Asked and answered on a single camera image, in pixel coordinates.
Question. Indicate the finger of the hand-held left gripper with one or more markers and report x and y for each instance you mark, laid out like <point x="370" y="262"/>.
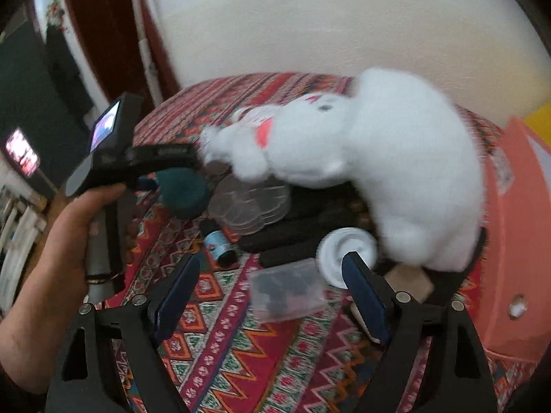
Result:
<point x="147" y="184"/>

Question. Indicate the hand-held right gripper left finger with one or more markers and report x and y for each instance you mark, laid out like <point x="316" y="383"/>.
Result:
<point x="176" y="299"/>

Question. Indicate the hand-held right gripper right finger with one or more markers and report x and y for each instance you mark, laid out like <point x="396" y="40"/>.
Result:
<point x="366" y="299"/>

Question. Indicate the white plush toy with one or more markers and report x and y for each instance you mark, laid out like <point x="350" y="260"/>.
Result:
<point x="387" y="159"/>

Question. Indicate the orange container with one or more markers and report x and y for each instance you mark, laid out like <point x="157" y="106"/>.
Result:
<point x="516" y="245"/>

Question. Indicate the person's left forearm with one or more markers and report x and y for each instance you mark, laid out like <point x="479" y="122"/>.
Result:
<point x="30" y="335"/>

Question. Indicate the person's left hand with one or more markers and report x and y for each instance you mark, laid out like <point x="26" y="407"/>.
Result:
<point x="64" y="245"/>

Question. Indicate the dark round plush pad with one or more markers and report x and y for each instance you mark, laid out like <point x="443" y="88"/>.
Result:
<point x="183" y="193"/>

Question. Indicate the tan cardboard piece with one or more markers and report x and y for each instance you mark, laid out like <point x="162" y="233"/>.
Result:
<point x="409" y="282"/>

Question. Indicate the white round lid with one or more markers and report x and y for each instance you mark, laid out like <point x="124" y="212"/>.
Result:
<point x="340" y="249"/>

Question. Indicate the clear plastic box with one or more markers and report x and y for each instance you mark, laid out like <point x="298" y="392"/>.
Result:
<point x="284" y="288"/>

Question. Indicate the black cloth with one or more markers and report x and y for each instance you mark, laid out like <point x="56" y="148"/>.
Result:
<point x="301" y="228"/>

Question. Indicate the white pipe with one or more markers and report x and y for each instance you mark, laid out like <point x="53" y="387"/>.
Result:
<point x="148" y="60"/>

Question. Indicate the patterned red blanket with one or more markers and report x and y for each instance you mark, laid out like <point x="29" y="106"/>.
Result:
<point x="258" y="361"/>

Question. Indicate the pink lit screen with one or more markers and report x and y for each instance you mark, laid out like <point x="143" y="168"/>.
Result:
<point x="21" y="152"/>

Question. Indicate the clear flower-shaped plastic tray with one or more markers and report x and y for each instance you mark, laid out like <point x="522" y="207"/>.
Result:
<point x="249" y="208"/>

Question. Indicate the cluttered pale shelf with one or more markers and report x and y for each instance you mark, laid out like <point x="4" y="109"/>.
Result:
<point x="19" y="232"/>

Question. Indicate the brown wooden door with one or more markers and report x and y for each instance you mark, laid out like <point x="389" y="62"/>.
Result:
<point x="103" y="30"/>

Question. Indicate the yellow cushion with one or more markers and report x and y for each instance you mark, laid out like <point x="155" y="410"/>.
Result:
<point x="542" y="120"/>

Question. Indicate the wall poster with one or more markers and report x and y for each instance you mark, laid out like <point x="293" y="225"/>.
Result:
<point x="51" y="4"/>

